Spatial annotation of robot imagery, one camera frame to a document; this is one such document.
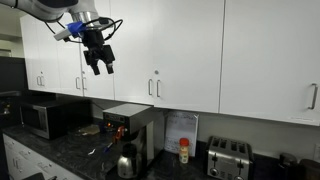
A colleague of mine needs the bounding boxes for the black kettle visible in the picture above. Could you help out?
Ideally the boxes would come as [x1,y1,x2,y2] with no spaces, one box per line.
[278,152,300,180]

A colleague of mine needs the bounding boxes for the blue pen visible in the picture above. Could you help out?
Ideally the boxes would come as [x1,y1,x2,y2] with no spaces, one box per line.
[102,142,115,153]

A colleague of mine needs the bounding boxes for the tan paper bag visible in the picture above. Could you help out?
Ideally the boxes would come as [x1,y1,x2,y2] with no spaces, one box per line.
[78,124,101,137]

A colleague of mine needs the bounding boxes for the red plastic tool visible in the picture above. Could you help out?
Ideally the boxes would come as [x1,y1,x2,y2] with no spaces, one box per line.
[111,125,127,145]

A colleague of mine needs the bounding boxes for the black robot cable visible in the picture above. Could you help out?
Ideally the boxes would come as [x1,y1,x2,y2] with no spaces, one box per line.
[44,16,124,44]

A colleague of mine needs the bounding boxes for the black microwave oven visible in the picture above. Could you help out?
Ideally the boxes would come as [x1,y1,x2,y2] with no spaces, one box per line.
[19,99,93,140]

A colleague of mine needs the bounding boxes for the stainless steel coffee maker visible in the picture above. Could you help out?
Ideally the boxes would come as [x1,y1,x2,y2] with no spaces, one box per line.
[102,103,156,168]

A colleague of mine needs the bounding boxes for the white wrist camera blue mount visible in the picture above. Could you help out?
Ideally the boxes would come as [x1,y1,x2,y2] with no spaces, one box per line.
[53,20,88,42]

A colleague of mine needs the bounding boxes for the black espresso machine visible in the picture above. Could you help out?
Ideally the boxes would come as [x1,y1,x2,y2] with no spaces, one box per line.
[0,89,22,128]

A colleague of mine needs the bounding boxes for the white lower cabinets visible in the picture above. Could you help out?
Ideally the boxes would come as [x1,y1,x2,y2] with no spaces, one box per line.
[2,133,84,180]

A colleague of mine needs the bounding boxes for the white paper note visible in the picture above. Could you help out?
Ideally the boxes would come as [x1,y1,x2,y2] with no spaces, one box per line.
[164,110,200,158]

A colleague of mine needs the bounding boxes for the silver four slot toaster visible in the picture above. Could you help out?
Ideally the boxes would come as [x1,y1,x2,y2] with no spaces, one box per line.
[204,135,255,180]

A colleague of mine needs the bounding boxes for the small bottle orange lid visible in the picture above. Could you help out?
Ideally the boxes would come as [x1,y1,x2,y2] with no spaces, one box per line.
[178,137,190,165]

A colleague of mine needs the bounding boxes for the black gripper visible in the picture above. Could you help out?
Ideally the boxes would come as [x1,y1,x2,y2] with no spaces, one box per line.
[81,29,117,76]

